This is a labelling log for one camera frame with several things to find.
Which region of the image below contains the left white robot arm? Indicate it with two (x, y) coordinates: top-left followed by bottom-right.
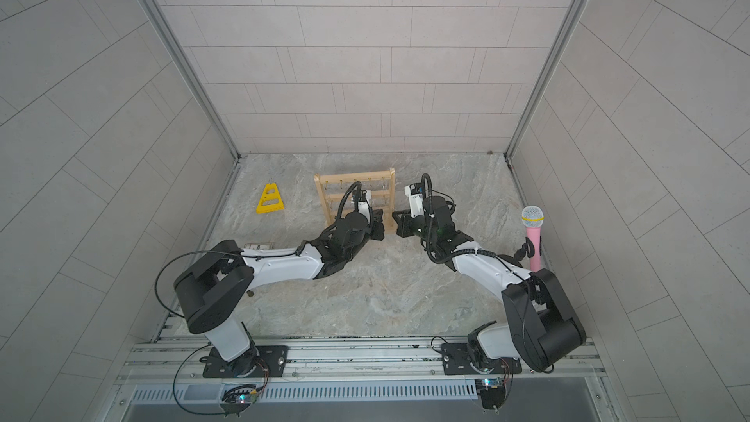
(174, 182), (385, 363)

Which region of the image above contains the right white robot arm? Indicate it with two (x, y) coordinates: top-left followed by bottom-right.
(393, 173), (587, 372)

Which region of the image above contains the wooden jewelry display stand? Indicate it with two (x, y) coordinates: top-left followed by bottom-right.
(314, 168), (396, 234)

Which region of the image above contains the small card box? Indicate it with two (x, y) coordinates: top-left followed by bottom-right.
(243, 242), (273, 250)

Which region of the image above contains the yellow triangular plastic piece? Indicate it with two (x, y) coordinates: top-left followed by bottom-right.
(256, 183), (285, 215)

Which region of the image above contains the pink toy microphone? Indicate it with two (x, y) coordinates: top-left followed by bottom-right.
(521, 205), (544, 272)

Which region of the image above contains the white ventilation grille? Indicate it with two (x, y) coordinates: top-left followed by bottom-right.
(131, 379), (479, 406)

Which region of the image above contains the right green circuit board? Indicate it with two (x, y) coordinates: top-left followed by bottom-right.
(475, 378), (508, 412)

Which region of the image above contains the green circuit board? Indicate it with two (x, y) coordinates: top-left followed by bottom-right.
(220, 384), (260, 417)
(475, 378), (508, 412)

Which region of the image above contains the left green circuit board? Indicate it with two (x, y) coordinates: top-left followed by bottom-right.
(220, 384), (260, 417)

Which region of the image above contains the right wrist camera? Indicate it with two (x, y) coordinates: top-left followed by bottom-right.
(404, 183), (425, 218)

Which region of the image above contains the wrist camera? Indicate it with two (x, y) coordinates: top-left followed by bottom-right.
(353, 189), (372, 224)
(404, 183), (425, 218)

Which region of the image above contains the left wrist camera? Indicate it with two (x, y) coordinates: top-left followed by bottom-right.
(353, 189), (372, 224)

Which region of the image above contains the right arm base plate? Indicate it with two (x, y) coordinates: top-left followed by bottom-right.
(437, 342), (523, 376)

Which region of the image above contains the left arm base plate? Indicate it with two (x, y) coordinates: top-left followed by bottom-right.
(199, 345), (289, 378)

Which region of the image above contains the aluminium mounting rail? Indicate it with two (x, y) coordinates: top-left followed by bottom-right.
(116, 336), (605, 385)

